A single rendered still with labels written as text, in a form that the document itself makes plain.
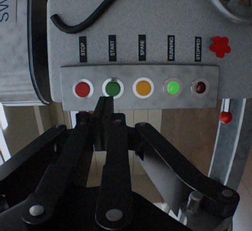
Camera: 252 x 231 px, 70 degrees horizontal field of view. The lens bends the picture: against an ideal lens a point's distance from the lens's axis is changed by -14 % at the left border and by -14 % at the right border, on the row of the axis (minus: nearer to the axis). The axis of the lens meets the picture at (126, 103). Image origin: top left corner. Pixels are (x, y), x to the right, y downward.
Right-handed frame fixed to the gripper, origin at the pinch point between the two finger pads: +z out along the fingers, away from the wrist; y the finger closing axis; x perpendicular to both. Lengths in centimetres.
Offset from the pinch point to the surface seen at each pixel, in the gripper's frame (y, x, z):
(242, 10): 25.4, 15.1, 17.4
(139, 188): 63, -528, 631
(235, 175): 32.6, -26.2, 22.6
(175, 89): 10.7, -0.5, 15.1
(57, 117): -232, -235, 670
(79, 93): -5.3, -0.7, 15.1
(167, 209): 21, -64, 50
